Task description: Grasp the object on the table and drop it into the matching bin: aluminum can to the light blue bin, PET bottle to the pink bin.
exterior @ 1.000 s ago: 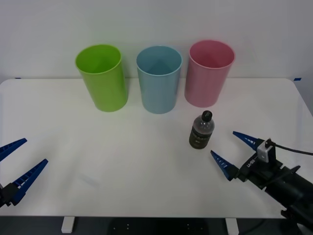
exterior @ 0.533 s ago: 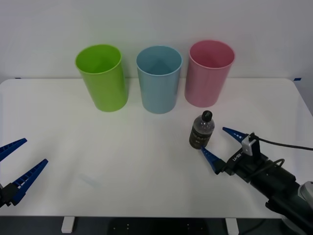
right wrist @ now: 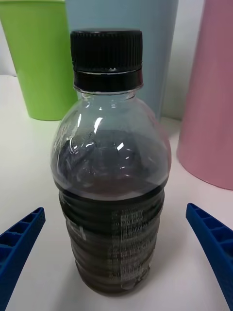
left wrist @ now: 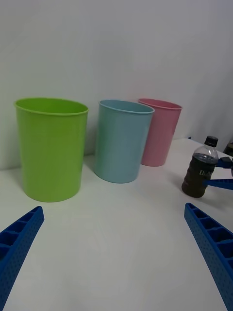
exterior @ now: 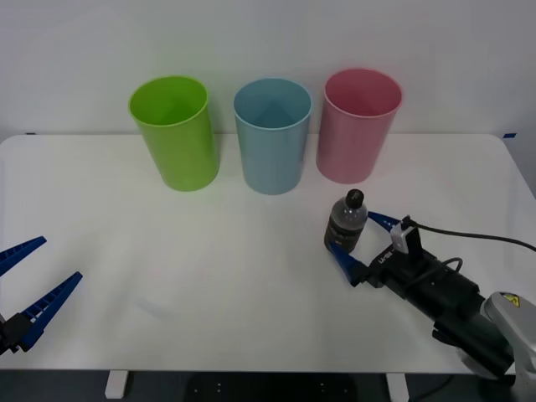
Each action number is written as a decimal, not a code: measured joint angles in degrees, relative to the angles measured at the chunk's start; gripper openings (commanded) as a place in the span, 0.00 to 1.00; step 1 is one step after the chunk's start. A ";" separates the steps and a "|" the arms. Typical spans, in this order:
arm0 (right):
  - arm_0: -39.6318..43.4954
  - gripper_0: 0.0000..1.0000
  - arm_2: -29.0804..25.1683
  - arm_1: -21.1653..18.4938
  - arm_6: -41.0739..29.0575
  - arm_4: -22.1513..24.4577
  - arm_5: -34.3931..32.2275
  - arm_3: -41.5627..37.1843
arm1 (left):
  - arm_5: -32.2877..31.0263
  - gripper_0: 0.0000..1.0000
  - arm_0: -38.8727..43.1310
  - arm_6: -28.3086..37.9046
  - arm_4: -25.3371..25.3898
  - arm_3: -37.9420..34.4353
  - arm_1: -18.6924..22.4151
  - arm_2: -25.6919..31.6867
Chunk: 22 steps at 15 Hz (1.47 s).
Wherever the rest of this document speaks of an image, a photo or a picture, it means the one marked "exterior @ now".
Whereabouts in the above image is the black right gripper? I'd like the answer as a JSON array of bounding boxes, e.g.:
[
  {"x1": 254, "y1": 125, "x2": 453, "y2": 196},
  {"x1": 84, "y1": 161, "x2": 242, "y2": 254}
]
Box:
[{"x1": 327, "y1": 210, "x2": 454, "y2": 301}]

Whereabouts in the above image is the pale blue plastic bin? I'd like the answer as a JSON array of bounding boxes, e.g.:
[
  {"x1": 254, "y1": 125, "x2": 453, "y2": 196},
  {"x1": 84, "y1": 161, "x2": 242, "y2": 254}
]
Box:
[{"x1": 233, "y1": 77, "x2": 314, "y2": 196}]

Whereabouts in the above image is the white table leg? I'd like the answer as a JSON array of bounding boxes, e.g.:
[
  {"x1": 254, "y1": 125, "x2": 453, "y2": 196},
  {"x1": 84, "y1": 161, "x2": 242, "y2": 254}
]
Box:
[
  {"x1": 385, "y1": 372, "x2": 410, "y2": 402},
  {"x1": 104, "y1": 371, "x2": 129, "y2": 399}
]

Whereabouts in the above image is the green plastic bin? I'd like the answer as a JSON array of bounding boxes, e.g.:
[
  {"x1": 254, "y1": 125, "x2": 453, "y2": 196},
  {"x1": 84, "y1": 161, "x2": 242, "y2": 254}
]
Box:
[{"x1": 127, "y1": 75, "x2": 222, "y2": 193}]

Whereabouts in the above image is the pink plastic bin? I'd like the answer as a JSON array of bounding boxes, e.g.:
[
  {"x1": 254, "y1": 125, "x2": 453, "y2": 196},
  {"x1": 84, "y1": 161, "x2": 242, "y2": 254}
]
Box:
[{"x1": 315, "y1": 67, "x2": 404, "y2": 185}]

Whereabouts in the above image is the dark bottle with black cap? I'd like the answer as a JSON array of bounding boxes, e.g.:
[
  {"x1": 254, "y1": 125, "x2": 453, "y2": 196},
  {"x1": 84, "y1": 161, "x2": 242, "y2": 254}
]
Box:
[{"x1": 322, "y1": 188, "x2": 369, "y2": 255}]

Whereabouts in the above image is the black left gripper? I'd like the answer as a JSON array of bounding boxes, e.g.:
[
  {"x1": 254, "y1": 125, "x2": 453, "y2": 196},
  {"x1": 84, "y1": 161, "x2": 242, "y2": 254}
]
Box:
[{"x1": 0, "y1": 236, "x2": 84, "y2": 358}]

